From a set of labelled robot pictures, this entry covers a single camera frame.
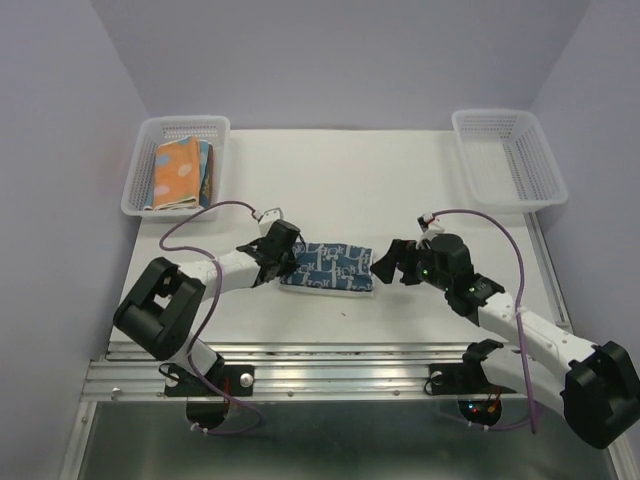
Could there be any aluminium mounting rail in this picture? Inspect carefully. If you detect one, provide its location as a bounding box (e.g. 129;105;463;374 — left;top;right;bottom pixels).
82;340;617;401

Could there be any orange pink patterned towel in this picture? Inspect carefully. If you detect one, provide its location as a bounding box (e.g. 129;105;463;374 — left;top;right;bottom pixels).
144;136;200;211

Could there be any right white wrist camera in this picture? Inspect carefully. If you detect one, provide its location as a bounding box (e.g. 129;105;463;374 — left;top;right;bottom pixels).
417;213;445;242

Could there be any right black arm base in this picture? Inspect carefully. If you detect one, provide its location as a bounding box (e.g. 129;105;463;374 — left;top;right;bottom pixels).
423;339;504;396

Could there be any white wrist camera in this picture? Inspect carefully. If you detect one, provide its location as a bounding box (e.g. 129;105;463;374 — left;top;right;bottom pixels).
257;207;283;236
417;213;445;242

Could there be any blue yellow tiger towel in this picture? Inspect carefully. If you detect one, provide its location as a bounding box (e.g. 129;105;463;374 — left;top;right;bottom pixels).
199;175;212;208

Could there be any white blue patterned towel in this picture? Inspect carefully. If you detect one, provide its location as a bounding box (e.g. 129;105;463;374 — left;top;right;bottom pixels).
279;240;375;298

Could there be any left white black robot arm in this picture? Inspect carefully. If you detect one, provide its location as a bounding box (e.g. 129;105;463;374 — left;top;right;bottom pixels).
113;219;300;394

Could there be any left white plastic basket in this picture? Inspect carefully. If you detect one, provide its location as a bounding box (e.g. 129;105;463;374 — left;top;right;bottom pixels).
121;115;230;223

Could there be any light blue spotted towel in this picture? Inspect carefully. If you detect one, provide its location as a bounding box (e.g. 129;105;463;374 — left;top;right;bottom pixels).
198;140;213;183

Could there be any right white plastic basket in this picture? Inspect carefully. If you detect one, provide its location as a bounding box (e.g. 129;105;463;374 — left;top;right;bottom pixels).
451;109;569;214

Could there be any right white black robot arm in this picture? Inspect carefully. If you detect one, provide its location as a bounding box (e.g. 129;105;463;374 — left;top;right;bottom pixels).
371;233;639;449

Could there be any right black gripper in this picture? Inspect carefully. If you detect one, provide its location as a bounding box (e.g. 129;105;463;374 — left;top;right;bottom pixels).
367;238;451;292

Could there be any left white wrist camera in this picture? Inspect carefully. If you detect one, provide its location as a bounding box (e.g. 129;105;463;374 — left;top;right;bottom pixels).
257;207;283;236

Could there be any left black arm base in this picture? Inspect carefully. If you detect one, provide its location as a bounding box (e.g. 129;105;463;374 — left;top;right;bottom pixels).
158;360;255;398

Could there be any white plastic basket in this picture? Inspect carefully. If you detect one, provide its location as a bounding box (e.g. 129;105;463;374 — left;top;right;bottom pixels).
121;115;230;223
451;109;569;214

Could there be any brown orange towel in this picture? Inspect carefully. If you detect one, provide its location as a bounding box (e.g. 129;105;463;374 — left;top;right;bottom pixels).
207;146;218;204

